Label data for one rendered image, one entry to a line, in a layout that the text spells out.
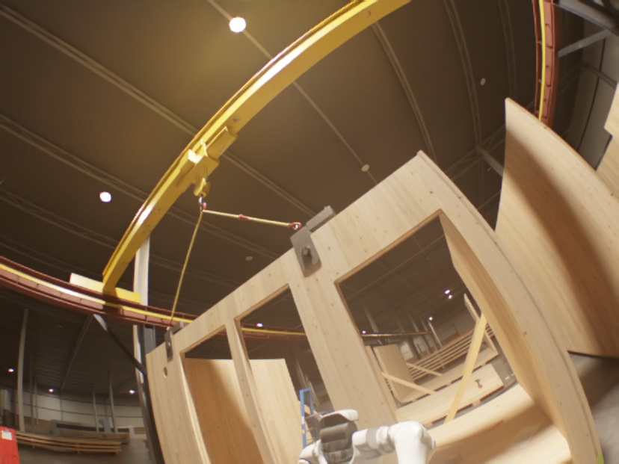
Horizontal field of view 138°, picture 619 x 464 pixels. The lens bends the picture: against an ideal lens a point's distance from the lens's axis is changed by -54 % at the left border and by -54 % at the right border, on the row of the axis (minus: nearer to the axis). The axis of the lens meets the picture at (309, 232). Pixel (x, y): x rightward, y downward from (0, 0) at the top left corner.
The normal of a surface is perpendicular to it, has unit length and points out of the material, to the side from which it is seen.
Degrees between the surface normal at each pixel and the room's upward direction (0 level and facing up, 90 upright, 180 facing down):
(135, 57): 180
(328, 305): 90
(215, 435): 90
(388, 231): 90
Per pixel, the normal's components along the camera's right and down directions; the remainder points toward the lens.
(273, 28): 0.32, 0.75
